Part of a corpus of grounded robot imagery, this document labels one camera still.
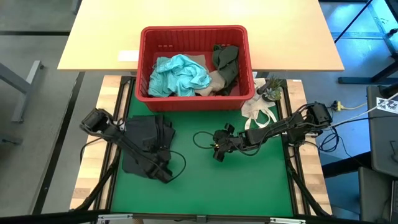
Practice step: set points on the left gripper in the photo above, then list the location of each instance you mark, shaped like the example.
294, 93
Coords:
158, 169

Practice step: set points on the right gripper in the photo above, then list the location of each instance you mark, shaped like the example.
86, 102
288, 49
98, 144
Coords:
230, 141

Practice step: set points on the black garment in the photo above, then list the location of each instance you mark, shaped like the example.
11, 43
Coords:
146, 133

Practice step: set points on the light blue garment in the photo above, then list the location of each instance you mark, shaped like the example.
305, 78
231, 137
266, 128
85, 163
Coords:
178, 76

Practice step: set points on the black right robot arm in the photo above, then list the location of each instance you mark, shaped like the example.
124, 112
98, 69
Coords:
280, 129

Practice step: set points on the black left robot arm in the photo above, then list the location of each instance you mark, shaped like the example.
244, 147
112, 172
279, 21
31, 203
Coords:
124, 141

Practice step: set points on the red plastic laundry bin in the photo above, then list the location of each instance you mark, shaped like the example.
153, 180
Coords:
192, 104

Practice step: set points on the white canvas tote bag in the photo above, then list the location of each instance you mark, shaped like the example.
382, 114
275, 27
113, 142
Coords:
253, 109

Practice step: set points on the beige garment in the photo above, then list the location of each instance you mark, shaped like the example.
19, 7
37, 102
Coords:
217, 82

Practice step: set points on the small potted succulent plant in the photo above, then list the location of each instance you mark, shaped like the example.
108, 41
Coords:
273, 93

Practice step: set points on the dark green garment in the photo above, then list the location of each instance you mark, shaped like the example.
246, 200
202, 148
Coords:
228, 62

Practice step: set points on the white paper label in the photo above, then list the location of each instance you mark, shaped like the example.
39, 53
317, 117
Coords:
128, 56

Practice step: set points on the yellow power plug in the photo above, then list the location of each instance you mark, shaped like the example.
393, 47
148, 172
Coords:
337, 106

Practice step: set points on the light wooden desk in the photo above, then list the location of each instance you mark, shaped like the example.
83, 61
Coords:
280, 37

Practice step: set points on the black metal desk leg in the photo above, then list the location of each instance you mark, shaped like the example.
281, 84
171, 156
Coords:
357, 80

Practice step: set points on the grey metal desk leg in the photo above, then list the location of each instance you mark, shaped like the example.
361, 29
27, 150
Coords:
27, 93

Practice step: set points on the black equipment case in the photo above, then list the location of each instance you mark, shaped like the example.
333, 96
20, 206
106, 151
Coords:
373, 199
384, 140

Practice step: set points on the white printed marker sheet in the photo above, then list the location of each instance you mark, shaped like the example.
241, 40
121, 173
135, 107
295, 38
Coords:
387, 105

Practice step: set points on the black metal table frame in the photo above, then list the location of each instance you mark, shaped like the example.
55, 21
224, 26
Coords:
286, 104

